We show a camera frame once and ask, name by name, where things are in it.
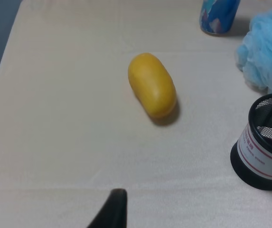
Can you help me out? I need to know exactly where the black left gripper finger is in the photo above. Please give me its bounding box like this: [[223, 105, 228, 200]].
[[87, 189, 128, 228]]

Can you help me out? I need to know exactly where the black mesh pen holder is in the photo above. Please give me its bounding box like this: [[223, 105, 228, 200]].
[[230, 94, 272, 190]]

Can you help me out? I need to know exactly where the blue mesh bath sponge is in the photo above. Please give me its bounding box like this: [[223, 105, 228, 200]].
[[235, 9, 272, 93]]

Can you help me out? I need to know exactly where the yellow mango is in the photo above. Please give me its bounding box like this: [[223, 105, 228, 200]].
[[128, 53, 177, 119]]

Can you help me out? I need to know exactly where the blue beverage can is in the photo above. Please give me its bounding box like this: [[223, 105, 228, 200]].
[[199, 0, 240, 35]]

